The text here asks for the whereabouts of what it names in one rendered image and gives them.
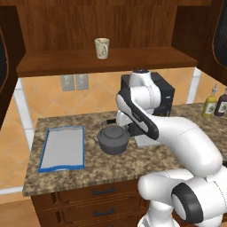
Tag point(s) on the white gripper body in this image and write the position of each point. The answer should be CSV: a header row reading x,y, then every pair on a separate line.
x,y
122,118

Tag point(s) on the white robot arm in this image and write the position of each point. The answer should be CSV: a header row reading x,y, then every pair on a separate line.
x,y
189,147

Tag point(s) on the dark grey kettle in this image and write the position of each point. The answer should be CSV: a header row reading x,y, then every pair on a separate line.
x,y
113,142

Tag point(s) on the blue rimmed grey tray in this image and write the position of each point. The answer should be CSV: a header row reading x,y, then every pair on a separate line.
x,y
62,147

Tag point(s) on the beige patterned mug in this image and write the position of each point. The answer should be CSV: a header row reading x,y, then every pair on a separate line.
x,y
102,48

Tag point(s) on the wooden cabinet door dark panel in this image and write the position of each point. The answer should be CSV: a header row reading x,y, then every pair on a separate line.
x,y
211,44
11,59

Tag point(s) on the black coffee machine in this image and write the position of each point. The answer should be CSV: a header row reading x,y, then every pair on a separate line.
x,y
166,94

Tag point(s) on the brown wooden drawer front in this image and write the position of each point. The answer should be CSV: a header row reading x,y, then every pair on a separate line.
x,y
76,193
76,212
97,223

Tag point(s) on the yellow green bottle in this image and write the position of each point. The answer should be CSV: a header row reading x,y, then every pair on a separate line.
x,y
209,106

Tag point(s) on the dark brown bottle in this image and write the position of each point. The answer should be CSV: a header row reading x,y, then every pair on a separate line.
x,y
221,106

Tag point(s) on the grey wall outlet plate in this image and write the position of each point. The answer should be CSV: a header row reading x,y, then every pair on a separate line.
x,y
82,82
67,82

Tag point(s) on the brown wooden wall cabinet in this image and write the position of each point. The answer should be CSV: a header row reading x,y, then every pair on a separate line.
x,y
88,26

